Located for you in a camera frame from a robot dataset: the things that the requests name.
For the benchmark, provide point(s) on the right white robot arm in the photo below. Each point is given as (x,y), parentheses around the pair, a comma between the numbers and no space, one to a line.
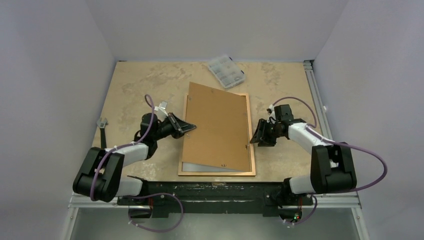
(331,167)

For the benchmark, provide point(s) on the brown frame backing board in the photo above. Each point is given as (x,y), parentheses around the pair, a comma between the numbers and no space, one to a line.
(223,128)

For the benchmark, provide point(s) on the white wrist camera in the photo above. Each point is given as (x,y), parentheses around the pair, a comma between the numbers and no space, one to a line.
(161,111)
(271,114)

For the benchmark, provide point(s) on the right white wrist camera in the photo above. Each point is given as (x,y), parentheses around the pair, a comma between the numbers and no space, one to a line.
(271,114)

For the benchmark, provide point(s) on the wooden picture frame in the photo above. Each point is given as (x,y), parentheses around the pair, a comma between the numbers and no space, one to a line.
(251,173)

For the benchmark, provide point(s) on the clear plastic organizer box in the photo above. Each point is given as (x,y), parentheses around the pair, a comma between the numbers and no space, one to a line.
(226,71)

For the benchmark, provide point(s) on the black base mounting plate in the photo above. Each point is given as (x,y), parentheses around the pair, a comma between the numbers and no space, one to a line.
(268,199)

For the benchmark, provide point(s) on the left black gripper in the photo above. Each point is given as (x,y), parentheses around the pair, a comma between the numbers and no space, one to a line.
(176,124)

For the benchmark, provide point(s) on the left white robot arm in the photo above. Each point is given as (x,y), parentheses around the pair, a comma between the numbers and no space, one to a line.
(100,175)

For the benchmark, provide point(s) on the landscape photo print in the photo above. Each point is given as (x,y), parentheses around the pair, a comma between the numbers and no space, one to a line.
(193,167)

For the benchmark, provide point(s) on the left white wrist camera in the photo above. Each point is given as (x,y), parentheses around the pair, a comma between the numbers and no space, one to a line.
(161,111)

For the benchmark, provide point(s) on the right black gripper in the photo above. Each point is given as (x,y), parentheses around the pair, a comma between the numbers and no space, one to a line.
(265,132)

